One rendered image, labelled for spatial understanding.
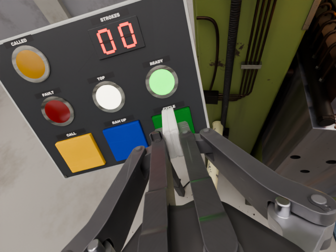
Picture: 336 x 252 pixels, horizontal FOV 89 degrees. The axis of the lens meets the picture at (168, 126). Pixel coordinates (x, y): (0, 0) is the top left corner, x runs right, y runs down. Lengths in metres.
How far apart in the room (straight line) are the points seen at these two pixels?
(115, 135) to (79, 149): 0.08
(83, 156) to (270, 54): 0.54
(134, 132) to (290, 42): 0.45
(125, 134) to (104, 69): 0.12
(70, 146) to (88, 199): 1.23
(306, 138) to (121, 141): 0.44
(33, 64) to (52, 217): 1.49
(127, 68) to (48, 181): 1.69
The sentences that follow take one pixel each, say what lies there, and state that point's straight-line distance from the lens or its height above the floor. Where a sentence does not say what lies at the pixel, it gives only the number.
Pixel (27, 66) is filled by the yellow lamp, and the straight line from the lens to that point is 0.38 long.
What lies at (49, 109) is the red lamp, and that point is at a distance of 0.38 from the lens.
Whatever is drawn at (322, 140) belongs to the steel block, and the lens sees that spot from 0.55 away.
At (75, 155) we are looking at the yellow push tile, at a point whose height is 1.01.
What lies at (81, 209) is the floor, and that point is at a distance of 1.61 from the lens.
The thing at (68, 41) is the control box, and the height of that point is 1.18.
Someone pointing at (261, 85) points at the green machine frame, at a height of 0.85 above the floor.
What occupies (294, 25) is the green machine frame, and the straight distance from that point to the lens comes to 0.55.
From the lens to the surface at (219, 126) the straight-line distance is 0.78.
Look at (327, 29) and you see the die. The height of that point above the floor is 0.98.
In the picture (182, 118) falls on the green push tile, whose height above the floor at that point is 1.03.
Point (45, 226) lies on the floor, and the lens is 1.77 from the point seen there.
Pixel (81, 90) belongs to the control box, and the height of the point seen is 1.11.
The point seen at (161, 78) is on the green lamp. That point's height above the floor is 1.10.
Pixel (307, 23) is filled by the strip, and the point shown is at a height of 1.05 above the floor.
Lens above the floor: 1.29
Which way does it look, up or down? 54 degrees down
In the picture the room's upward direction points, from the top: 20 degrees counter-clockwise
